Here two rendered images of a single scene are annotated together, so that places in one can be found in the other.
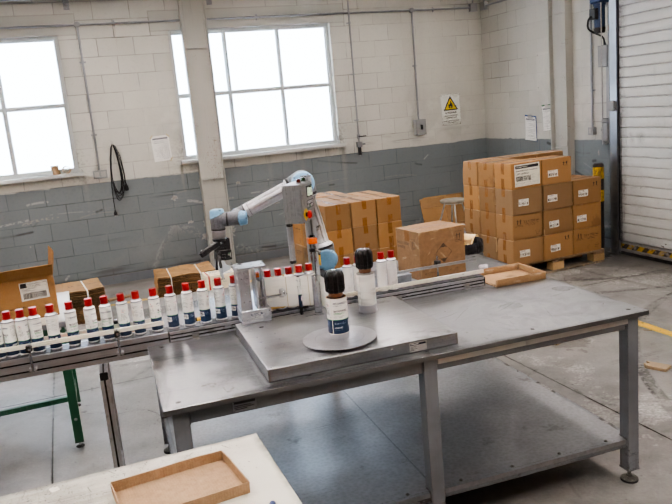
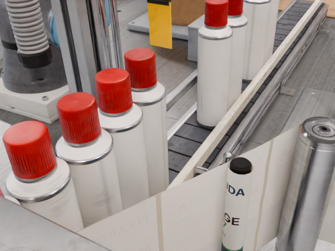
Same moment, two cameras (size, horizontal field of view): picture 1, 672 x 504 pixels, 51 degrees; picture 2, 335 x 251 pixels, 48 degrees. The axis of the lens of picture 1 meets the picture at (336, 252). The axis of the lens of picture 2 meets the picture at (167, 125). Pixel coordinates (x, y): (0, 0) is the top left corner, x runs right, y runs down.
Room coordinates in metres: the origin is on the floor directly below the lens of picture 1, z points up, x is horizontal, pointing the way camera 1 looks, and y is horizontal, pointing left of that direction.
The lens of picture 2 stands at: (3.11, 0.36, 1.25)
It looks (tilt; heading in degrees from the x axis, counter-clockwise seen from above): 35 degrees down; 318
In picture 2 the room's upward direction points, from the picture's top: 2 degrees counter-clockwise
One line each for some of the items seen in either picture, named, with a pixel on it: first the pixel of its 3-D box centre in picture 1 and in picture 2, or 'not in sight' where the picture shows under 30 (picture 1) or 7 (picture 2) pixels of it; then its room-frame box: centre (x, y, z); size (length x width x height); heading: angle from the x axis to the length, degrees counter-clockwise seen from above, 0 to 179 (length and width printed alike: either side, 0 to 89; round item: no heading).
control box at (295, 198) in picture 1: (298, 202); not in sight; (3.48, 0.16, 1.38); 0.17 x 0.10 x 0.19; 163
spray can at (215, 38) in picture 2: (348, 277); (214, 66); (3.46, -0.05, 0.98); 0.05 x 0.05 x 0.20
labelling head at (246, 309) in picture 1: (251, 292); not in sight; (3.22, 0.41, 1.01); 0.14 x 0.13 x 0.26; 108
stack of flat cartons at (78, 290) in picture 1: (70, 303); not in sight; (6.79, 2.65, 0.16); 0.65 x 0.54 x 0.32; 115
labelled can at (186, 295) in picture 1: (187, 304); not in sight; (3.22, 0.71, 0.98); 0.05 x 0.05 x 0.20
